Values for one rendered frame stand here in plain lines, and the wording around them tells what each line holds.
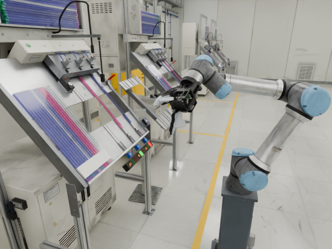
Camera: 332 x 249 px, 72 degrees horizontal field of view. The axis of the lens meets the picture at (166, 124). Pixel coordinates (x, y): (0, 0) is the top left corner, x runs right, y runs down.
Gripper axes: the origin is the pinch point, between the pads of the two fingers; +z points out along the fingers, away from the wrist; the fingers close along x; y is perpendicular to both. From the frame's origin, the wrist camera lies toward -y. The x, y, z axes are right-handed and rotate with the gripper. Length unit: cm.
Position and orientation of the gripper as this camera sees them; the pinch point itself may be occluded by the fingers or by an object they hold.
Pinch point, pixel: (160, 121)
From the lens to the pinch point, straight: 81.0
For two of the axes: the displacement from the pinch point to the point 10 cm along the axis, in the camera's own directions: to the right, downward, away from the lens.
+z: -4.8, 7.4, -4.7
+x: 4.1, 6.7, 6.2
